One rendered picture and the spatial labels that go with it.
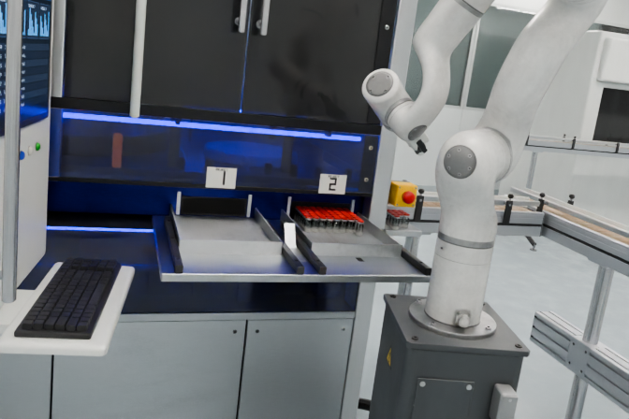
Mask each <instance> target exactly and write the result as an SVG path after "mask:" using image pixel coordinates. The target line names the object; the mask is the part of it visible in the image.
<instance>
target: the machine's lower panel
mask: <svg viewBox="0 0 629 419"><path fill-rule="evenodd" d="M353 318H355V311H249V312H167V313H121V314H120V317H119V320H118V323H117V325H116V327H115V330H114V333H113V336H112V338H111V341H110V346H109V348H108V351H107V353H106V354H105V355H102V356H90V355H60V354H55V355H54V361H53V386H52V410H51V419H236V414H237V405H238V396H239V387H240V378H241V391H240V401H239V409H238V419H340V411H341V405H342V398H343V391H344V379H345V373H346V366H347V359H348V353H349V346H350V340H351V333H352V326H353V320H354V319H353ZM246 320H248V321H247V329H246V339H245V347H244V357H243V365H242V375H241V361H242V352H243V343H244V334H245V325H246ZM50 404H51V354H3V353H0V419H50Z"/></svg>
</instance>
